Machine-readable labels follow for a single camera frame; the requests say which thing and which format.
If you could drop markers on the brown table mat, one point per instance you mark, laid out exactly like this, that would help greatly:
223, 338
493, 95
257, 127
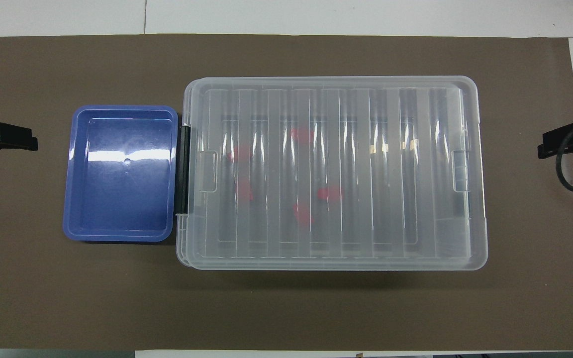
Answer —
286, 308

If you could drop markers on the clear ribbed plastic lid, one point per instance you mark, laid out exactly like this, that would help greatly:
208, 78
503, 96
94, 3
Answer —
416, 174

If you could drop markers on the red block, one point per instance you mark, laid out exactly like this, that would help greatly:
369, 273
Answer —
239, 153
301, 134
330, 193
244, 191
302, 214

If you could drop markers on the clear plastic storage box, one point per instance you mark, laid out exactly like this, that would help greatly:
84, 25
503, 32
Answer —
181, 243

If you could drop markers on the blue plastic tray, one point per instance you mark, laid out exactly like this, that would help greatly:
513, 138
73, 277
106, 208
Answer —
122, 199

